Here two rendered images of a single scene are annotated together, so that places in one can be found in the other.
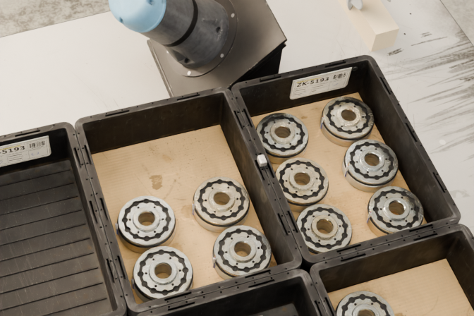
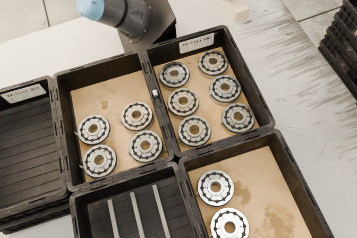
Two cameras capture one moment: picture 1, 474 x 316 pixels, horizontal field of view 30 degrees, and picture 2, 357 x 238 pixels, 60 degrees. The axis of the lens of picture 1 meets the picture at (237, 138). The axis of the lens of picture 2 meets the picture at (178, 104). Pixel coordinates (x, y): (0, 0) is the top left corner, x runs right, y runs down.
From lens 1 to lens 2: 0.71 m
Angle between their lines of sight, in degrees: 11
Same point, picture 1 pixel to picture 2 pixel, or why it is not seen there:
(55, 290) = (43, 170)
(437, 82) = (271, 37)
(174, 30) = (113, 18)
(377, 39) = (237, 15)
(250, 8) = (158, 2)
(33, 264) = (33, 155)
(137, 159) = (95, 92)
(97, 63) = (91, 39)
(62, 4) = not seen: hidden behind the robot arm
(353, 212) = (213, 118)
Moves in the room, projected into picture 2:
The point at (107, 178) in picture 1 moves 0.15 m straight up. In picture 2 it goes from (78, 104) to (60, 81)
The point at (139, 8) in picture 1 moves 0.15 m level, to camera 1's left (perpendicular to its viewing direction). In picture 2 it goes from (88, 7) to (46, 5)
